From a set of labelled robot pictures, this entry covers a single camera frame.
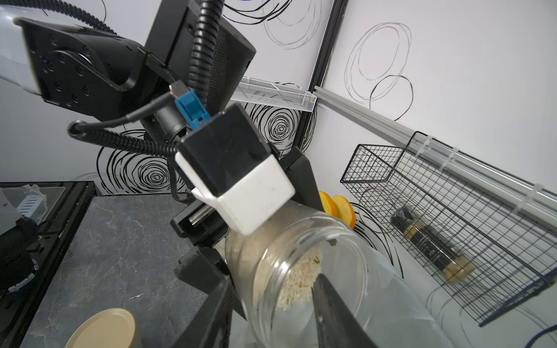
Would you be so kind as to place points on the rear yellow toast slice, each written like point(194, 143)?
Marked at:
point(345, 211)

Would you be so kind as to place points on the bottle in wire basket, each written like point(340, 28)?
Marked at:
point(454, 265)

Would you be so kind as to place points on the yellow toast slice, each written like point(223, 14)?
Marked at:
point(345, 211)
point(329, 206)

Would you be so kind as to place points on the beige jar lid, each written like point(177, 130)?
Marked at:
point(114, 327)

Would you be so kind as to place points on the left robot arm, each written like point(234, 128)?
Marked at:
point(165, 98)

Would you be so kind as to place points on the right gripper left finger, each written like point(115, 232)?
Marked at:
point(212, 324)

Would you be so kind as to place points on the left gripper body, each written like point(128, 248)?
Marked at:
point(252, 201)

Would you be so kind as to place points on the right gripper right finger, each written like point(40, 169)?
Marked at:
point(335, 324)

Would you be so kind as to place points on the black wire wall basket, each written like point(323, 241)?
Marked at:
point(505, 226)

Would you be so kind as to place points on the front yellow toast slice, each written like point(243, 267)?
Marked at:
point(329, 206)

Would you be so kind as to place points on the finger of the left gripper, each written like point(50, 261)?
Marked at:
point(204, 268)

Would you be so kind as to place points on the rice jar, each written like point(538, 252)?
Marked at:
point(274, 268)

